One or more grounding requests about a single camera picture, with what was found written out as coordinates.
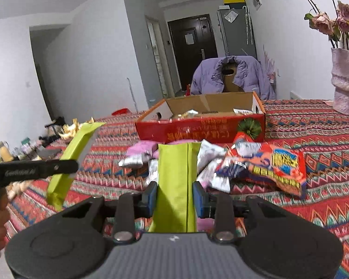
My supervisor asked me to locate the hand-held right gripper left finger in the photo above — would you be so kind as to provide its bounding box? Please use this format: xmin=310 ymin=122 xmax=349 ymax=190
xmin=57 ymin=182 xmax=158 ymax=243

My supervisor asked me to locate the patterned red tablecloth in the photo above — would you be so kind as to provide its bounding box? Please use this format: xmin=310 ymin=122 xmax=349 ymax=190
xmin=4 ymin=99 xmax=349 ymax=279

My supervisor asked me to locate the brown chair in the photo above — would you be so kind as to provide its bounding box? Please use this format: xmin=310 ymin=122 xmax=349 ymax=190
xmin=221 ymin=58 xmax=246 ymax=93

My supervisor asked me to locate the purple puffer jacket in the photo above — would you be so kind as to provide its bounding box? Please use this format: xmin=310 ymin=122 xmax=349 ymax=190
xmin=190 ymin=55 xmax=277 ymax=101

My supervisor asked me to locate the bunch of dried pink roses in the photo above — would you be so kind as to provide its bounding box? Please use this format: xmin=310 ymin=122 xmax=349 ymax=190
xmin=283 ymin=0 xmax=349 ymax=50

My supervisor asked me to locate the dark entrance door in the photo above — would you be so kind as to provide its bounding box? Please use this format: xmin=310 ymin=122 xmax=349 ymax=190
xmin=167 ymin=14 xmax=218 ymax=90

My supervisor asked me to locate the green snack packet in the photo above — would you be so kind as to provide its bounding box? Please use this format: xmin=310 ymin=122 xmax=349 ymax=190
xmin=148 ymin=142 xmax=202 ymax=233
xmin=46 ymin=122 xmax=105 ymax=212

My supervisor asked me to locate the large red snack bag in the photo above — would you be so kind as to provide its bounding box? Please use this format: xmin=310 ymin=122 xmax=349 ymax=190
xmin=215 ymin=132 xmax=308 ymax=197

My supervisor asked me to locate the grey refrigerator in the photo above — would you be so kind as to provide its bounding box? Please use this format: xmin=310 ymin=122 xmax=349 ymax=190
xmin=217 ymin=6 xmax=258 ymax=59

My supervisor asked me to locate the white gold snack packet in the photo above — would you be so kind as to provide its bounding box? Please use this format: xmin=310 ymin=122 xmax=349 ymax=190
xmin=171 ymin=109 xmax=199 ymax=120

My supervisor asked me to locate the pink textured vase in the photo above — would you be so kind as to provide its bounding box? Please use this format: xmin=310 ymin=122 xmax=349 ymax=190
xmin=330 ymin=47 xmax=349 ymax=116

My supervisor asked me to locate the group of small bottles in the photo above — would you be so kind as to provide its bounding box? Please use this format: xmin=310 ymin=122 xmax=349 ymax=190
xmin=13 ymin=138 xmax=47 ymax=160

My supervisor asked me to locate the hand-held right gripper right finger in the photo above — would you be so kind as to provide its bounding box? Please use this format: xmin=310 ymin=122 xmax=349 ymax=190
xmin=192 ymin=181 xmax=284 ymax=244

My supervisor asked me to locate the silver snack packet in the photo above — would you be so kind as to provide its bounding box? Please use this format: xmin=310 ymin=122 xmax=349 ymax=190
xmin=118 ymin=152 xmax=152 ymax=169

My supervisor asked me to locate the white folded umbrella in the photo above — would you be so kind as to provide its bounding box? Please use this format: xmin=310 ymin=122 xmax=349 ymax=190
xmin=242 ymin=5 xmax=254 ymax=46

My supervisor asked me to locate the red cardboard box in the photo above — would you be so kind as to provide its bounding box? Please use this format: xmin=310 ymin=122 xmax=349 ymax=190
xmin=134 ymin=91 xmax=266 ymax=143

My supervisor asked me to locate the yellow drink bottle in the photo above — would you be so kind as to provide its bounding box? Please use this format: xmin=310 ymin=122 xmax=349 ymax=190
xmin=0 ymin=141 xmax=14 ymax=162

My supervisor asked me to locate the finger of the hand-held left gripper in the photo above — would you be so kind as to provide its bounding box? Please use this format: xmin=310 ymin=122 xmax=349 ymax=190
xmin=0 ymin=160 xmax=79 ymax=189

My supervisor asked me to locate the white interior door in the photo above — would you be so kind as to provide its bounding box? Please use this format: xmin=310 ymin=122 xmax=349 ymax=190
xmin=145 ymin=14 xmax=175 ymax=101

